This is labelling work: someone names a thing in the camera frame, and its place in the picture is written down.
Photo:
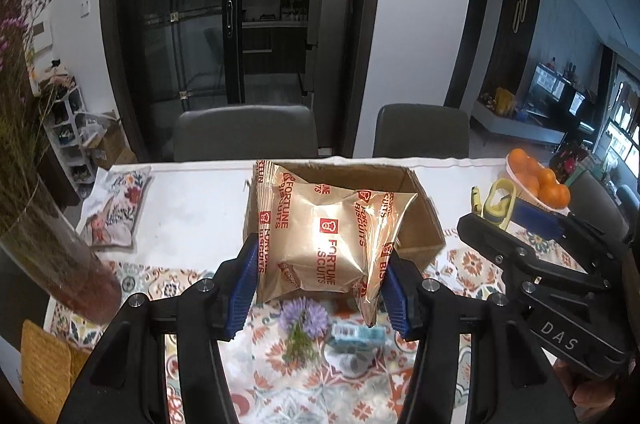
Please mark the floral cushion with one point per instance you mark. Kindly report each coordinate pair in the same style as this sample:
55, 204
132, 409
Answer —
115, 209

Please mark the white shoe rack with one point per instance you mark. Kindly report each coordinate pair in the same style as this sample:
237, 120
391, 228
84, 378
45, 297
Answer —
70, 139

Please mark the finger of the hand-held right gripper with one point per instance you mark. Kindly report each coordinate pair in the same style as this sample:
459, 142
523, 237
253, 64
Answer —
535, 216
485, 236

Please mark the white low cabinet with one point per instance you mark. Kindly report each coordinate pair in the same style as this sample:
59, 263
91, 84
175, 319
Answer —
525, 129

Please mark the brown cardboard box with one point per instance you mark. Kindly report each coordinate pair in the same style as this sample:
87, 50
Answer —
425, 224

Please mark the yellow box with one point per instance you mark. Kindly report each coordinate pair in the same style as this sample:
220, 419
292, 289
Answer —
505, 102

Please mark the dark sliding glass door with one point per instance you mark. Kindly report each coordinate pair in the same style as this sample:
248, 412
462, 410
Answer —
165, 29

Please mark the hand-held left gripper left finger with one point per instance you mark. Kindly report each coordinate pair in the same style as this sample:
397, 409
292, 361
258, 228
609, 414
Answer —
243, 299

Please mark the small purple artificial flower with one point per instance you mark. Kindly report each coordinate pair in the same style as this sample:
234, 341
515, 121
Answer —
300, 316

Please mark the dried purple flower bouquet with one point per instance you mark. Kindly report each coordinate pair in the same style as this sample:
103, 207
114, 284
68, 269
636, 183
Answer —
15, 129

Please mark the gold snack packet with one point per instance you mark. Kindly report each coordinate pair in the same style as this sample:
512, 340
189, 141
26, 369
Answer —
320, 244

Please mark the white patterned tablecloth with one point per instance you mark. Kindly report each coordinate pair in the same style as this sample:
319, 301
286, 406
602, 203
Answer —
200, 204

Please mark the light blue small pack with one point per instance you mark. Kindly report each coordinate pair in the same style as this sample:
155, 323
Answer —
355, 334

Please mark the white wall switch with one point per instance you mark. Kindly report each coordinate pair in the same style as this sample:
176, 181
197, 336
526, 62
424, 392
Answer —
85, 8

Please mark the computer monitor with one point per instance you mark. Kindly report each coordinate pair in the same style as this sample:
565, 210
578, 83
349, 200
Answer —
582, 103
547, 83

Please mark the grey dining chair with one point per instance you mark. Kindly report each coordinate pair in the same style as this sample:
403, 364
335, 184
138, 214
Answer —
420, 129
245, 132
595, 199

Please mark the glass vase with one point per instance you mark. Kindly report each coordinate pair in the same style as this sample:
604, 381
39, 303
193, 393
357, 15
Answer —
60, 264

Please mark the person's right hand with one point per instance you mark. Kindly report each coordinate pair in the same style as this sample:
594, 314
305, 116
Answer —
595, 393

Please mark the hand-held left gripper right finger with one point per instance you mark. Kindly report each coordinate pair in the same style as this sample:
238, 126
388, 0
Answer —
400, 299

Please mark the bowl of oranges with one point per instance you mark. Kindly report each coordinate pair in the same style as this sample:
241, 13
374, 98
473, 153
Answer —
517, 181

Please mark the woven yellow placemat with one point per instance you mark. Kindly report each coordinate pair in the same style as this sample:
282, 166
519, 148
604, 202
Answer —
45, 364

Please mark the pile of oranges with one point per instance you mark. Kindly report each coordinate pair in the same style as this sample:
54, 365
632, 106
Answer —
547, 184

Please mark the cardboard box with white bag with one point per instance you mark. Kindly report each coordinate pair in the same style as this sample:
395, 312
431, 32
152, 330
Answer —
112, 144

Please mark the red and pink flower bouquet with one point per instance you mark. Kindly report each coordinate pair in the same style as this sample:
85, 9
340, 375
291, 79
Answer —
570, 159

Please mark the dark interior door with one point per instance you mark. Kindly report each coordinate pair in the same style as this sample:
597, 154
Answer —
467, 44

